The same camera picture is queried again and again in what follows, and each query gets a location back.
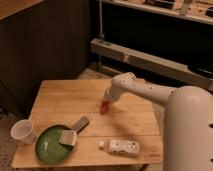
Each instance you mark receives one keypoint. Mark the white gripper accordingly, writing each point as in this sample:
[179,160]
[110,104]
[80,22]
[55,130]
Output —
[112,95]

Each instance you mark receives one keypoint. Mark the red pepper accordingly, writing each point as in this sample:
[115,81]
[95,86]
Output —
[104,107]

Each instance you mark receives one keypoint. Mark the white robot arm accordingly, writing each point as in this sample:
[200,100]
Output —
[188,124]

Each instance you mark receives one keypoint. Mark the green sponge block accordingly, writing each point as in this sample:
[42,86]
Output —
[68,137]

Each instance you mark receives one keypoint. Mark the green frying pan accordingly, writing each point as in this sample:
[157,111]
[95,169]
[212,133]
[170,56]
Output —
[48,149]

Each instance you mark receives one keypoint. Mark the dark wooden cabinet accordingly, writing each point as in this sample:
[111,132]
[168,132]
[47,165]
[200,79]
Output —
[48,41]

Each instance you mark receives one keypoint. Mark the vertical metal pole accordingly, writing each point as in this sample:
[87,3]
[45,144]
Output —
[101,35]

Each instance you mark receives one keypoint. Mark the white plastic cup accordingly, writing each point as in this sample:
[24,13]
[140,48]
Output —
[23,131]

